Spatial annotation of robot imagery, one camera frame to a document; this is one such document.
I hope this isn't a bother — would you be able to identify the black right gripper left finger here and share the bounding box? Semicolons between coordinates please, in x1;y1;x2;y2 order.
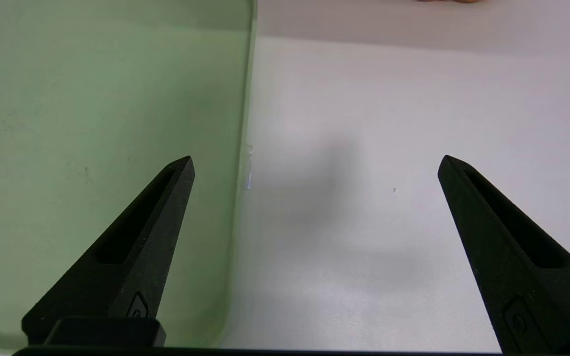
21;156;195;347

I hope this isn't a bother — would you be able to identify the light green plastic tray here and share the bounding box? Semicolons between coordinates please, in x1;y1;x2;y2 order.
0;0;258;349

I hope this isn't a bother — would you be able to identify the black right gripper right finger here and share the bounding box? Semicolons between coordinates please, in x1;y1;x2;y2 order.
437;155;570;356

